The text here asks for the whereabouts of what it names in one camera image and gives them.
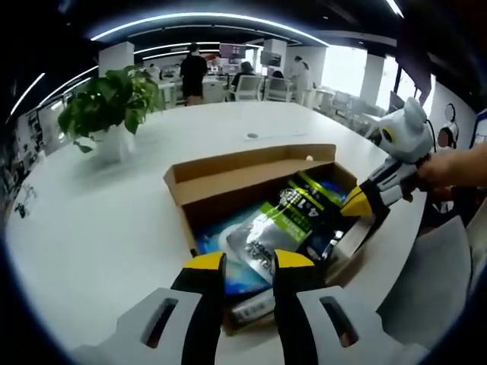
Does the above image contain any dark flat packet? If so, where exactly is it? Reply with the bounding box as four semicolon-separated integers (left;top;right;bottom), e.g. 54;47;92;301
304;227;345;267

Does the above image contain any grey mesh office chair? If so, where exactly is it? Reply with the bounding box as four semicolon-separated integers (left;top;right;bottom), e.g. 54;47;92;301
376;217;475;345

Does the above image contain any blue wet wipes pack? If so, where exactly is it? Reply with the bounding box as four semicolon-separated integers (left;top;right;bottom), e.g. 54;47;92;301
194;212;275;297

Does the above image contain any long ceiling light strip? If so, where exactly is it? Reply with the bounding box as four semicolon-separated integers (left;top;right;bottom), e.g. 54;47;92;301
90;11;330;46

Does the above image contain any grey striped packet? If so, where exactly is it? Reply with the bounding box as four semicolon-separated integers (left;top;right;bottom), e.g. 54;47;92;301
230;291;277;332

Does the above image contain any green potted plant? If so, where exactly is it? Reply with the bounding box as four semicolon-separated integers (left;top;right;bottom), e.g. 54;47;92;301
56;65;165;165

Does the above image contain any silver pouch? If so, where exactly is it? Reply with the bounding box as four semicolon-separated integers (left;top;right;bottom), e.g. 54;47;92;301
226;212;305;285

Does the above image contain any blue crinkly soft pack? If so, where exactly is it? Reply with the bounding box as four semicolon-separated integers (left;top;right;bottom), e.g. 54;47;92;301
317;179;350;205

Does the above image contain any small black object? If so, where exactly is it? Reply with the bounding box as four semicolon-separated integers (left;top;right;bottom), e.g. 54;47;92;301
14;185;38;220

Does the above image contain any white office chair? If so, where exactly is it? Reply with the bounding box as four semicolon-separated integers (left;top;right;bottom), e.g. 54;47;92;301
264;78;293;103
235;75;264;102

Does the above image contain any brown cardboard shoe box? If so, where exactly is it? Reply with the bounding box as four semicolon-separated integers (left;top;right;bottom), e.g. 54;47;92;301
163;143;386;338

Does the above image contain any green black pouch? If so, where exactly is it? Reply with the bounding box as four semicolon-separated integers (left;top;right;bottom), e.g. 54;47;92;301
266;170;353;244

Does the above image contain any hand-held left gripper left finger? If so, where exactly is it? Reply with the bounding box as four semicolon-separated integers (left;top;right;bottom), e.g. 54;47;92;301
72;250;228;365

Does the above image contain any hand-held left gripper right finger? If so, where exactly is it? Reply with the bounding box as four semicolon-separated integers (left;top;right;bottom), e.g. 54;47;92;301
272;249;430;365

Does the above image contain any blue framed wall board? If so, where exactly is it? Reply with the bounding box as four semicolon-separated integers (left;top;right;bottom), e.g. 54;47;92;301
469;108;487;150

